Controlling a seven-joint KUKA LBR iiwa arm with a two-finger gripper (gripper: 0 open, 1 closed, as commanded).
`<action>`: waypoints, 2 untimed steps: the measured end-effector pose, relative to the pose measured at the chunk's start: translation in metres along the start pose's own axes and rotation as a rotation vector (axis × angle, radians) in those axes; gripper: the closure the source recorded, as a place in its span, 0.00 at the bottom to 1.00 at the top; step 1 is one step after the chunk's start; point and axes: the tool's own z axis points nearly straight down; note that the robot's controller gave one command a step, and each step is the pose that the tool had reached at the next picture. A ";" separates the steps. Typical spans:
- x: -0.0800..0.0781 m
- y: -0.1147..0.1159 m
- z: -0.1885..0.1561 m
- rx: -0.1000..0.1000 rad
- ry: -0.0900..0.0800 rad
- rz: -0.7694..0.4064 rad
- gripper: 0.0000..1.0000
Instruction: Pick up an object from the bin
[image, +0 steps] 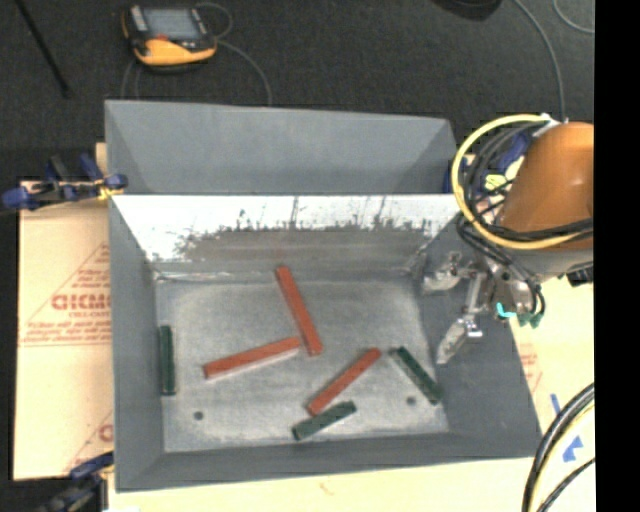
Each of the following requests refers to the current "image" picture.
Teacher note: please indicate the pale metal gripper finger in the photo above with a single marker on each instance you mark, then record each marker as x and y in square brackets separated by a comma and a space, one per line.
[450, 345]
[442, 284]

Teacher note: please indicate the cardboard board with red print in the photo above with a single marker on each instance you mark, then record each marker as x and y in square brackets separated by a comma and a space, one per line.
[60, 350]

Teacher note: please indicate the dark green flat block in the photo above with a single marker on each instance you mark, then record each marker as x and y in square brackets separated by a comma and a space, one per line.
[167, 360]
[324, 420]
[416, 375]

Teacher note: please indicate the red-brown flat block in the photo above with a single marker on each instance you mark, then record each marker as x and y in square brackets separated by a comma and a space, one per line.
[250, 358]
[299, 310]
[344, 382]

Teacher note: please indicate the black cylinder on white bracket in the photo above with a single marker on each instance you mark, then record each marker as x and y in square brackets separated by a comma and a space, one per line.
[581, 276]

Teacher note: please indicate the grey metal bin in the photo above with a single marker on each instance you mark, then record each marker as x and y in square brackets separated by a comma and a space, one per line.
[280, 310]

